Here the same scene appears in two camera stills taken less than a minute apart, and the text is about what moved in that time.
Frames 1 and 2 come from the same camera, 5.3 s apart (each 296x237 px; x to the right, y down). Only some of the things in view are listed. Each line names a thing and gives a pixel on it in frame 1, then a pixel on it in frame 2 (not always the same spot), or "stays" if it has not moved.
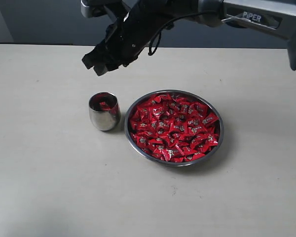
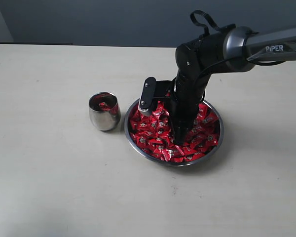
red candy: x=104 y=106 stays
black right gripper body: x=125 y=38 to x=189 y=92
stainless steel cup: x=104 y=111 stays
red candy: x=211 y=140 stays
